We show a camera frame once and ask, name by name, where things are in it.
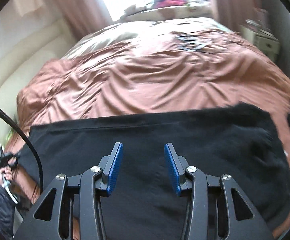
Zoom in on black cable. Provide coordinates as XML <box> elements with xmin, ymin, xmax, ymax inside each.
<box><xmin>0</xmin><ymin>100</ymin><xmax>45</xmax><ymax>196</ymax></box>

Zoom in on bear print cushion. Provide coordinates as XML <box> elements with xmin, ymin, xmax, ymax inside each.
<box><xmin>120</xmin><ymin>3</ymin><xmax>213</xmax><ymax>22</ymax></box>

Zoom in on right pink curtain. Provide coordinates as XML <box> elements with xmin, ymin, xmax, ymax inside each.
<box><xmin>210</xmin><ymin>0</ymin><xmax>254</xmax><ymax>32</ymax></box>

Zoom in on black pants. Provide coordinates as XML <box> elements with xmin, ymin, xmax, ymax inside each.
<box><xmin>29</xmin><ymin>103</ymin><xmax>290</xmax><ymax>239</ymax></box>

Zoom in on person's left hand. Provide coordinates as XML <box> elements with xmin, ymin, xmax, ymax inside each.
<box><xmin>0</xmin><ymin>166</ymin><xmax>13</xmax><ymax>187</ymax></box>

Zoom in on rust orange bed blanket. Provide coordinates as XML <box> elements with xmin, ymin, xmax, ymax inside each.
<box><xmin>3</xmin><ymin>28</ymin><xmax>290</xmax><ymax>238</ymax></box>

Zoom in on pink curtain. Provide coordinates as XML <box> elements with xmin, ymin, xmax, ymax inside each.
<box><xmin>210</xmin><ymin>0</ymin><xmax>254</xmax><ymax>32</ymax></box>
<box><xmin>55</xmin><ymin>0</ymin><xmax>112</xmax><ymax>39</ymax></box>

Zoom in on cream bedside nightstand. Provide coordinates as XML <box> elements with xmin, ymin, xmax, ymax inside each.
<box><xmin>240</xmin><ymin>20</ymin><xmax>280</xmax><ymax>62</ymax></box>

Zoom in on left pink curtain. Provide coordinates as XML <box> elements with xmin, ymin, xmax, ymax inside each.
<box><xmin>55</xmin><ymin>0</ymin><xmax>112</xmax><ymax>39</ymax></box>

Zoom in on cream padded headboard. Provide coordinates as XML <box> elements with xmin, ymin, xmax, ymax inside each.
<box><xmin>0</xmin><ymin>17</ymin><xmax>78</xmax><ymax>140</ymax></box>

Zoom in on beige duvet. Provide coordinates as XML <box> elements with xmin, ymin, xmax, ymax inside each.
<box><xmin>63</xmin><ymin>17</ymin><xmax>231</xmax><ymax>59</ymax></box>

